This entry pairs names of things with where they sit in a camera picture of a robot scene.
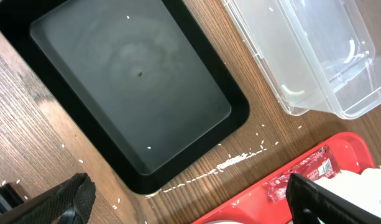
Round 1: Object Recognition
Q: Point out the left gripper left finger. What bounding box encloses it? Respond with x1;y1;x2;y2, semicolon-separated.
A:
0;173;96;224

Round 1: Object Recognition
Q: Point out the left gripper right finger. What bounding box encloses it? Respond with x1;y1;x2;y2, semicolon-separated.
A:
286;174;381;224

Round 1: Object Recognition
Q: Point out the white napkin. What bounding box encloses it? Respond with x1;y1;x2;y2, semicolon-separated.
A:
315;167;381;218

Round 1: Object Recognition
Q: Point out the red snack wrapper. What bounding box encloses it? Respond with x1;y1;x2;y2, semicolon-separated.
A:
262;145;339;202

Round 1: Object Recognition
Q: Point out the red serving tray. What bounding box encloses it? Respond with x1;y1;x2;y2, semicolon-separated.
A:
197;132;381;223

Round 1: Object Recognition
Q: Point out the black plastic tray bin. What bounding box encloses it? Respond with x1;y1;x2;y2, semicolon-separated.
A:
0;0;250;195

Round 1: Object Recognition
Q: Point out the clear plastic bin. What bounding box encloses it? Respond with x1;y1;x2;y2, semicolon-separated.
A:
223;0;381;119

